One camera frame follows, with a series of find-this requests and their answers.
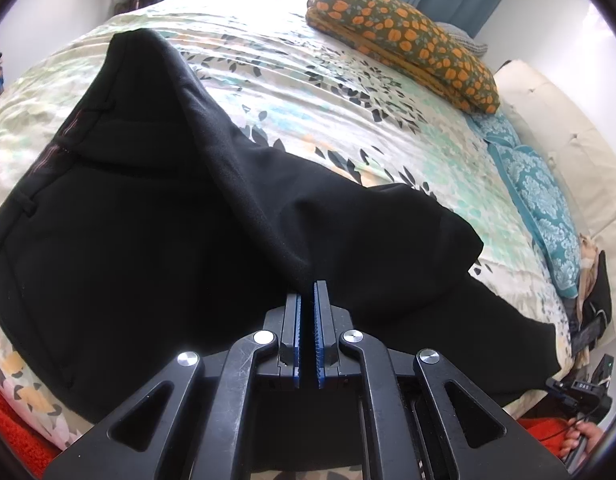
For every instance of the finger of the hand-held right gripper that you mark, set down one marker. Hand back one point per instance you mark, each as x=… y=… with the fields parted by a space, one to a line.
x=555 y=389

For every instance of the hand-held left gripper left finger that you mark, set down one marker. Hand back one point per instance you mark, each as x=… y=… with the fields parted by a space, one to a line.
x=291 y=340

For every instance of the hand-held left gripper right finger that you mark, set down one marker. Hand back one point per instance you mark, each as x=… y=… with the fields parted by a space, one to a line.
x=320 y=340

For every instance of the black pants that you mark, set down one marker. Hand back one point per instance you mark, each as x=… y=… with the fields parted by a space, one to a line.
x=188 y=210

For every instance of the person's right hand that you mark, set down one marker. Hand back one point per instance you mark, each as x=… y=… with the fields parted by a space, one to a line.
x=582 y=442

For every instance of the black bag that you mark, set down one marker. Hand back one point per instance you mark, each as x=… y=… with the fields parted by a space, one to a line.
x=601 y=290

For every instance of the tan cloth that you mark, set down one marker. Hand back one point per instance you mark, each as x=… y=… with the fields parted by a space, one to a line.
x=587 y=270

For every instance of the teal damask pillow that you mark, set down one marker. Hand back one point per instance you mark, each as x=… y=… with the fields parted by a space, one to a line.
x=542 y=205
x=497 y=130

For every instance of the floral bed sheet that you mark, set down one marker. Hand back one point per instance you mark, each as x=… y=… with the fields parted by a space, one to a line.
x=338 y=110

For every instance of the cream tufted headboard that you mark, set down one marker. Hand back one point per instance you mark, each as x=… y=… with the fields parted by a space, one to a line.
x=552 y=125

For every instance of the yellow-edged floral pillow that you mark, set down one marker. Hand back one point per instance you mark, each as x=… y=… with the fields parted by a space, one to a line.
x=387 y=57

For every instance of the orange floral pillow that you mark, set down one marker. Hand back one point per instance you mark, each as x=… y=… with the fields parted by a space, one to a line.
x=387 y=15

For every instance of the grey patterned cushion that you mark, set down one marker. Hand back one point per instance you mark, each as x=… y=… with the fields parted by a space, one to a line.
x=462 y=37

